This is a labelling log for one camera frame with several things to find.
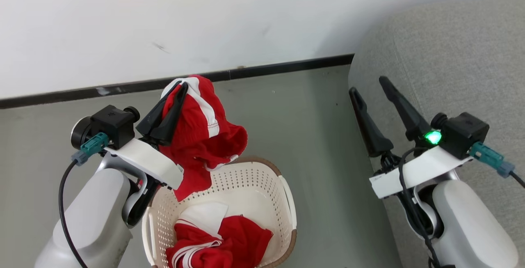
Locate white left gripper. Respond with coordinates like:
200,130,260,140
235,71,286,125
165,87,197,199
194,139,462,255
103,81,189,190

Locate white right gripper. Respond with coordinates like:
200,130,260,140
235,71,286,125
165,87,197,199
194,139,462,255
349,76,473,199

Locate red white-striped garment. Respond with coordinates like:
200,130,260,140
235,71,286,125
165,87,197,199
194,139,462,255
158,75,249,202

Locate cream perforated plastic laundry basket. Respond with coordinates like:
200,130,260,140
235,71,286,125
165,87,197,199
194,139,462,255
142,156,298,268

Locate grey fabric sofa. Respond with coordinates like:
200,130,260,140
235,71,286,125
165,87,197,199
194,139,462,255
348,0,525,268

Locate red and white garment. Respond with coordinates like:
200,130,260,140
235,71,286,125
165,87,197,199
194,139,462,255
166,202,274,268

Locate black wall baseboard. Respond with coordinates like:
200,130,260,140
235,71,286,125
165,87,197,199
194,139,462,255
0,54,355,110

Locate teal left camera connector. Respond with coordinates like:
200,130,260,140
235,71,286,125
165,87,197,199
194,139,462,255
72,133,110,166

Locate teal camera connector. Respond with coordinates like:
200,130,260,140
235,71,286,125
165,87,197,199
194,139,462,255
470,142,516,178
72,133,110,166

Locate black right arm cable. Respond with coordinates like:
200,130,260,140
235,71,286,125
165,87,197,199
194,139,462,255
397,147,443,268

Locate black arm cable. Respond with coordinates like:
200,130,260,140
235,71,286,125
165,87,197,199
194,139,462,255
397,147,443,268
59,159,89,268

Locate teal right camera connector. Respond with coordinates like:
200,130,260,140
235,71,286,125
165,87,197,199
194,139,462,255
470,142,516,178

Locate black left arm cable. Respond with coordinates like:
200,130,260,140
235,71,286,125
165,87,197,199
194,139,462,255
59,159,89,268

